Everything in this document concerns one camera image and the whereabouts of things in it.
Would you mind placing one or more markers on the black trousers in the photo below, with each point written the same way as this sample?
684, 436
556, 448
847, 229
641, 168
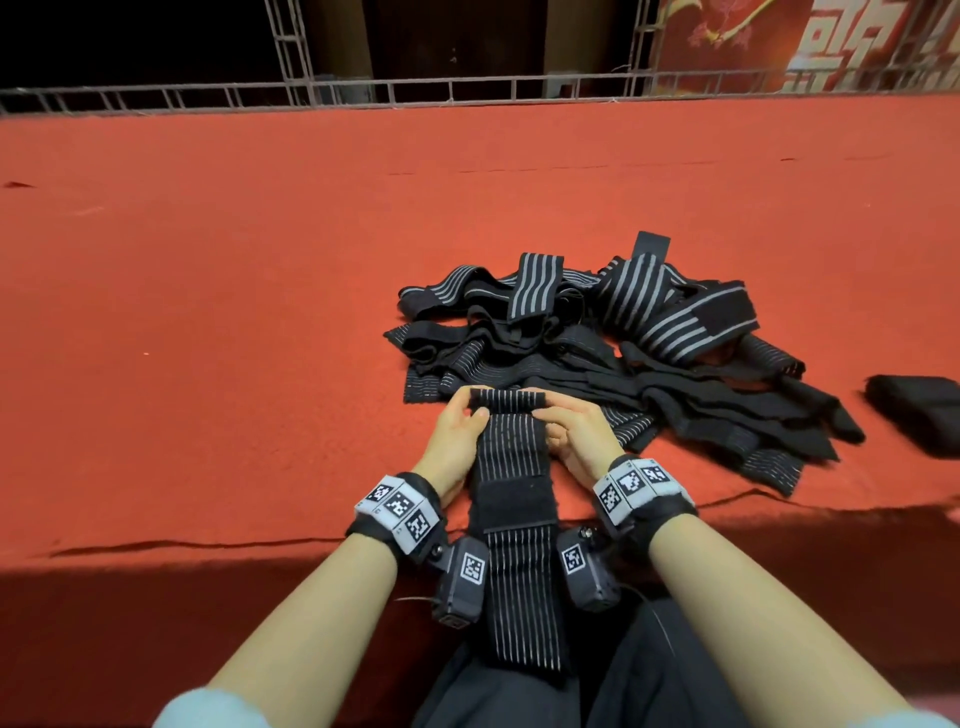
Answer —
630, 675

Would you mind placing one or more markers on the light blue sleeve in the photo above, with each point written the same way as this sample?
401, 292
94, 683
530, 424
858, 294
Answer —
210, 710
908, 719

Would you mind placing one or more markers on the person's right forearm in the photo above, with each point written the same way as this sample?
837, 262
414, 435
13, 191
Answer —
765, 623

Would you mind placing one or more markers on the black wristband with marker tags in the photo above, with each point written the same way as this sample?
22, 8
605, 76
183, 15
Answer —
642, 498
398, 518

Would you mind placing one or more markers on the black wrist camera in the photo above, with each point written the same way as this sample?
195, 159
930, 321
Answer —
588, 567
462, 582

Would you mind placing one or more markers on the person's left forearm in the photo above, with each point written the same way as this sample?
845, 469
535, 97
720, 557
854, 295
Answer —
308, 638

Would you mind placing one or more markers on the person's left hand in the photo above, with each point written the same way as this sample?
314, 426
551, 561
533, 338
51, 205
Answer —
450, 447

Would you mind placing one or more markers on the metal railing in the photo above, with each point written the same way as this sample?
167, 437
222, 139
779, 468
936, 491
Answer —
450, 87

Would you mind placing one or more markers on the person's right hand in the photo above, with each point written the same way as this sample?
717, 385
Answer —
582, 438

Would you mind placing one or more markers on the dark brown door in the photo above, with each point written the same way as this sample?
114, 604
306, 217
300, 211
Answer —
450, 33

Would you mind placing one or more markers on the metal truss column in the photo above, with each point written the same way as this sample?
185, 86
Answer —
645, 45
293, 45

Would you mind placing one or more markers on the red banner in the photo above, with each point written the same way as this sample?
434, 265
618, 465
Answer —
810, 38

